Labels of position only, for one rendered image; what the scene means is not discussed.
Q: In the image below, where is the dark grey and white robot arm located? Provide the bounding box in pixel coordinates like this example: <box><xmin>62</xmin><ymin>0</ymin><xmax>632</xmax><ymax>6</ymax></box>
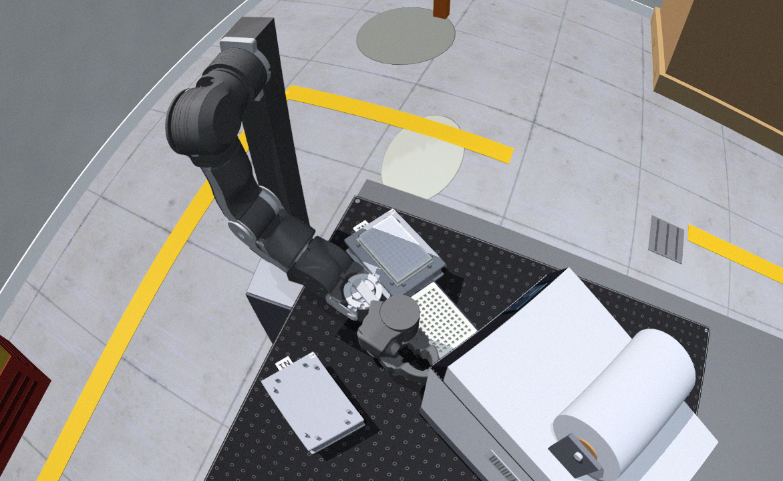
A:
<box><xmin>165</xmin><ymin>37</ymin><xmax>382</xmax><ymax>322</ymax></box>

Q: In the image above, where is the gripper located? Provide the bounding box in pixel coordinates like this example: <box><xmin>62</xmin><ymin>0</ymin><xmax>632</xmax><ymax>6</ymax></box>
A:
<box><xmin>351</xmin><ymin>278</ymin><xmax>439</xmax><ymax>385</ymax></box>

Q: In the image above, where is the white roll of foil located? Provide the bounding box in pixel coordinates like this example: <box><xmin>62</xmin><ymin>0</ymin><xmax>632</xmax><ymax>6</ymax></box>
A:
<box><xmin>553</xmin><ymin>329</ymin><xmax>696</xmax><ymax>481</ymax></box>

